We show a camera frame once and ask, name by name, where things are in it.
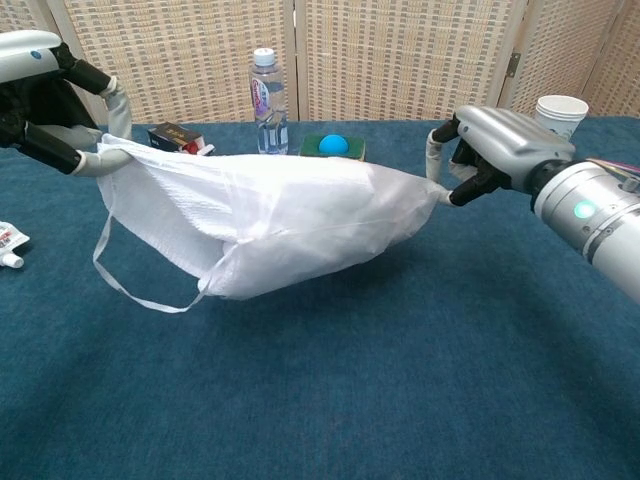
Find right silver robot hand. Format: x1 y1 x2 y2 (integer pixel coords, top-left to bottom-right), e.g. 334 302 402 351
424 104 576 207

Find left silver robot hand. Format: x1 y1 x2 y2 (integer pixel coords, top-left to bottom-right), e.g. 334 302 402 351
0 29 134 179

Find white mesh bag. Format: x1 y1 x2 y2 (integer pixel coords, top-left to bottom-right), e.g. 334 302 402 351
92 133 446 315

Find white paper cup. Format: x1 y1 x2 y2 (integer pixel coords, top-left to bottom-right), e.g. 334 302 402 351
536 94 589 146

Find white red spout pouch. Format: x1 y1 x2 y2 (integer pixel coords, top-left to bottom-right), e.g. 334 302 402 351
0 219 32 270

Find black snack box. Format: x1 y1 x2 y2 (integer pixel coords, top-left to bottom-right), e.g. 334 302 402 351
147 123 204 154

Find woven bamboo folding screen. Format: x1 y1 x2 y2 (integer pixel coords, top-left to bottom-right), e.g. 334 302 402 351
0 0 640 126

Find green yellow sponge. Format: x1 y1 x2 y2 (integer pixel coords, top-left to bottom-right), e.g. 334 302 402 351
298 133 367 164

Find blue ball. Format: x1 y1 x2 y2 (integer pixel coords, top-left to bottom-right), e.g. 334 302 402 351
318 133 350 155

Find clear plastic water bottle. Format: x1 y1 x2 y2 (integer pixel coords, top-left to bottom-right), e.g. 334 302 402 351
248 48 290 156

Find blue carpeted table surface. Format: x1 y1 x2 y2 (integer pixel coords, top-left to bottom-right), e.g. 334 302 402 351
0 117 640 480

